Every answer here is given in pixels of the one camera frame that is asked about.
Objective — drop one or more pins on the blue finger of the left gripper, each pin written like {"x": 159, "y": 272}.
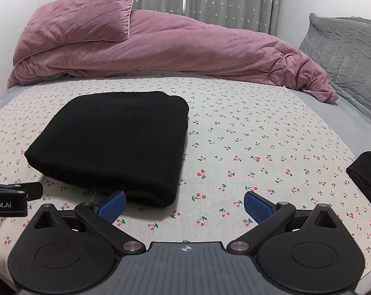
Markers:
{"x": 34, "y": 190}

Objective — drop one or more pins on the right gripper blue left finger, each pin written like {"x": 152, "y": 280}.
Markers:
{"x": 111, "y": 207}

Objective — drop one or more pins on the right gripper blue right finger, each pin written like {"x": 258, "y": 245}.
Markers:
{"x": 257, "y": 207}

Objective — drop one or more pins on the black pants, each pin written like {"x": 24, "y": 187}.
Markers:
{"x": 120, "y": 141}

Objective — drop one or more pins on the folded black garment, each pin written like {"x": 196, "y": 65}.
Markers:
{"x": 359, "y": 172}

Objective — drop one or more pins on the pink duvet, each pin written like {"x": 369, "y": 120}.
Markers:
{"x": 166, "y": 42}

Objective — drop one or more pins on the grey quilted pillow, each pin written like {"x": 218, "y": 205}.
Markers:
{"x": 342, "y": 47}

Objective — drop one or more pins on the pink pillow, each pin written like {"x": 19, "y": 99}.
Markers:
{"x": 64, "y": 22}

